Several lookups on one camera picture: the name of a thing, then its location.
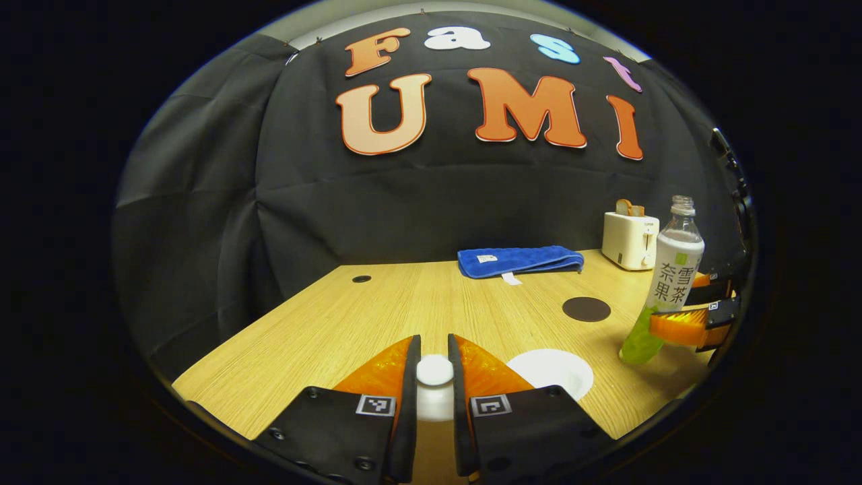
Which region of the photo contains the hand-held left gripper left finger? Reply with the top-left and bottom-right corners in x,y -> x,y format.
253,335 -> 422,485

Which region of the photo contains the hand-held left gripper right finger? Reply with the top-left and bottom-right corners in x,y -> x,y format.
447,333 -> 615,485

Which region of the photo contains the clear water bottle green drink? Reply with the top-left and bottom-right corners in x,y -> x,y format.
620,195 -> 706,366

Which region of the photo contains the white teacup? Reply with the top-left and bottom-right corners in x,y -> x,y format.
506,348 -> 595,402

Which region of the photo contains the white toaster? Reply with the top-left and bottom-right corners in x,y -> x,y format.
601,211 -> 661,271

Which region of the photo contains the blue folded towel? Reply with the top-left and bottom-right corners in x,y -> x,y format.
457,245 -> 585,286

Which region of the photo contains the black backdrop cloth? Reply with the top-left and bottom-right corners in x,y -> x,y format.
111,10 -> 752,381

